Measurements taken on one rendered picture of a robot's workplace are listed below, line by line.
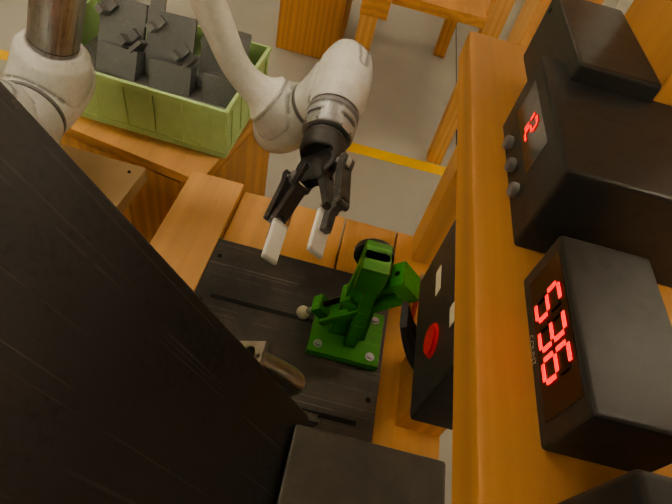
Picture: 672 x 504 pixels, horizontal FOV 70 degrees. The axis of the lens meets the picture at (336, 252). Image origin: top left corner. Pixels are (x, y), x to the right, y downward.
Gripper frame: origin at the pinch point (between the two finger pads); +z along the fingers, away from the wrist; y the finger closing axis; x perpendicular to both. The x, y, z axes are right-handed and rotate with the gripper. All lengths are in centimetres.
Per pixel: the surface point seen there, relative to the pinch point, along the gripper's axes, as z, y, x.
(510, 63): -16.2, 33.3, -5.3
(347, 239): -26, -24, 38
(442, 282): 11.3, 28.4, -5.0
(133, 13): -85, -84, -17
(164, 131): -52, -76, 4
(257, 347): 17.2, 1.7, -2.4
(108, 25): -82, -93, -20
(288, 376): 18.9, 1.6, 4.5
